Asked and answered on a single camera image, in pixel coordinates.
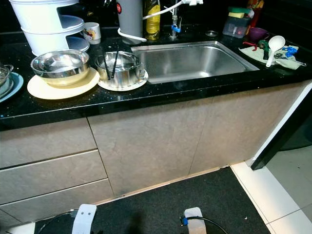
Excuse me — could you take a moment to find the green black kitchen tool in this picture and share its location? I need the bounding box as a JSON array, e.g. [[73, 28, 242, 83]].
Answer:
[[258, 39, 272, 60]]

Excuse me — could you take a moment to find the light blue plate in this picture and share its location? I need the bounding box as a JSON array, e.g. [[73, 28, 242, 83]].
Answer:
[[0, 72, 24, 103]]

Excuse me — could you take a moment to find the grey cabinet drawer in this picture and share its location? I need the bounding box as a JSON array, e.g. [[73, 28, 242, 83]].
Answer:
[[0, 178, 115, 225], [0, 117, 97, 169], [0, 149, 108, 204]]

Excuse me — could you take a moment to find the cream plate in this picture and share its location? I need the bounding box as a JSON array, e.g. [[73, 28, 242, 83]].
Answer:
[[27, 68, 100, 100]]

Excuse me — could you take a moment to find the steel bowl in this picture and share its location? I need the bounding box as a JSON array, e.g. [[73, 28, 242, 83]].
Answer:
[[31, 50, 91, 86]]

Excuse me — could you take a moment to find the white tiered dish rack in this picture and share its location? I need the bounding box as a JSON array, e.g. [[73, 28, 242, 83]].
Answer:
[[10, 0, 89, 57]]

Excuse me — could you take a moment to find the black chopstick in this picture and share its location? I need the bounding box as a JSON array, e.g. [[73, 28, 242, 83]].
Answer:
[[112, 46, 120, 78], [97, 46, 113, 81]]

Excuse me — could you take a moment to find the white printed mug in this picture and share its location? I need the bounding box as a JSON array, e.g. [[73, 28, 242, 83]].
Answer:
[[83, 22, 102, 45]]

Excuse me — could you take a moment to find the patterned white plate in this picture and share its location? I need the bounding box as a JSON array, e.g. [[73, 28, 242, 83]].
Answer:
[[97, 68, 149, 92]]

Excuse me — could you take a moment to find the grey sink cabinet door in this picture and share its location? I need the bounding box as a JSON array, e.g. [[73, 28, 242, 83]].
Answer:
[[188, 80, 312, 175], [88, 97, 215, 196]]

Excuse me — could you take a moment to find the grey cylindrical water purifier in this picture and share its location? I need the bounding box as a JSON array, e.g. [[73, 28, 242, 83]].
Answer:
[[116, 0, 147, 43]]

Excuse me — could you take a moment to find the yellow liquid bottle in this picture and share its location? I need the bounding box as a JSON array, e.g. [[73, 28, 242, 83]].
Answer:
[[143, 0, 160, 41]]

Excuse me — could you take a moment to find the black floor mat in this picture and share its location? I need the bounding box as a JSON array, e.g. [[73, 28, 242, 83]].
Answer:
[[34, 167, 271, 234]]

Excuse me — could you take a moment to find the stainless steel sink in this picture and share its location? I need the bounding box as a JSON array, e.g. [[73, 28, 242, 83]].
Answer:
[[129, 40, 260, 85]]

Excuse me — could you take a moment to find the clear plastic container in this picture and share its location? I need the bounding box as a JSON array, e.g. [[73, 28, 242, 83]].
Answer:
[[223, 16, 250, 39]]

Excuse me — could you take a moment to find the pale green cloth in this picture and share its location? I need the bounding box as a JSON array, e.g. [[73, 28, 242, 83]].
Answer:
[[240, 44, 308, 70]]

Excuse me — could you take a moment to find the yellow green sponge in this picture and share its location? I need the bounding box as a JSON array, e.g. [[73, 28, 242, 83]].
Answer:
[[228, 7, 252, 19]]

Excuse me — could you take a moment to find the purple cup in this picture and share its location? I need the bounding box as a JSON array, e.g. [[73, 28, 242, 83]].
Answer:
[[248, 27, 270, 42]]

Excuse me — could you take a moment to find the red yellow packet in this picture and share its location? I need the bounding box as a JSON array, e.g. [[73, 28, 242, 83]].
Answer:
[[246, 0, 265, 27]]

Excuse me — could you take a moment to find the black white-edged end panel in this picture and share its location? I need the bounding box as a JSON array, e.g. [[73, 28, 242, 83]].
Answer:
[[251, 88, 312, 171]]

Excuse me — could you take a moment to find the white rice spoon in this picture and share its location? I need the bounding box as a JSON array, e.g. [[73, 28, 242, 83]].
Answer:
[[266, 35, 286, 68]]

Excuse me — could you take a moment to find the metal utensil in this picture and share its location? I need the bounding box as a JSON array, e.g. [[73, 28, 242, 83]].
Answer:
[[278, 53, 308, 67]]

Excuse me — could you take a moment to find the small blue plastic item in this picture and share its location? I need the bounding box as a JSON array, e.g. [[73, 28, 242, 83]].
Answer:
[[285, 45, 300, 57]]

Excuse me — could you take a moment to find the steel pot with handles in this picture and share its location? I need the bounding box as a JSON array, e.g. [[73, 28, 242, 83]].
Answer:
[[0, 65, 14, 96]]

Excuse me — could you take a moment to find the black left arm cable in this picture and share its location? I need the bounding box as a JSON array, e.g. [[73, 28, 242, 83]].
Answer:
[[37, 210, 78, 234]]

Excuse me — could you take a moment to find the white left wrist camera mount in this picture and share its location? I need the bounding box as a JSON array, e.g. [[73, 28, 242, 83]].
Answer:
[[72, 204, 97, 234]]

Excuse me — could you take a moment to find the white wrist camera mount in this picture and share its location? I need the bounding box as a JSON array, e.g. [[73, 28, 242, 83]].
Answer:
[[184, 207, 206, 234], [72, 204, 97, 234]]

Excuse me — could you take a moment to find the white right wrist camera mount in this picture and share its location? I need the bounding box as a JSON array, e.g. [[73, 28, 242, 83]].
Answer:
[[184, 207, 206, 234]]

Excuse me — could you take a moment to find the black blue-taped right arm cable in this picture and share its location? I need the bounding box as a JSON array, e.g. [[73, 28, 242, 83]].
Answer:
[[181, 216, 230, 234]]

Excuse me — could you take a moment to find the red handled tool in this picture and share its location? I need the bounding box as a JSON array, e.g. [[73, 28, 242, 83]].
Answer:
[[242, 41, 259, 51]]

